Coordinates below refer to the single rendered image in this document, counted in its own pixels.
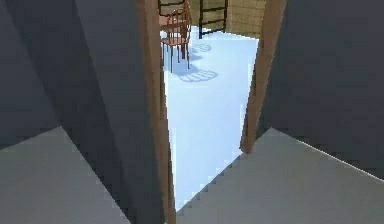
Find brown wooden chair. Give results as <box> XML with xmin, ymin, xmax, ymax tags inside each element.
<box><xmin>159</xmin><ymin>0</ymin><xmax>193</xmax><ymax>74</ymax></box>

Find black frame shelf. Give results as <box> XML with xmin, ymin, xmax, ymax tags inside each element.
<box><xmin>198</xmin><ymin>0</ymin><xmax>230</xmax><ymax>40</ymax></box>

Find black frame table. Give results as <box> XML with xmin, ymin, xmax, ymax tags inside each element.
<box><xmin>157</xmin><ymin>0</ymin><xmax>186</xmax><ymax>17</ymax></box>

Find brown wooden door frame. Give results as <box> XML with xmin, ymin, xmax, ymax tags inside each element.
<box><xmin>134</xmin><ymin>0</ymin><xmax>288</xmax><ymax>224</ymax></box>

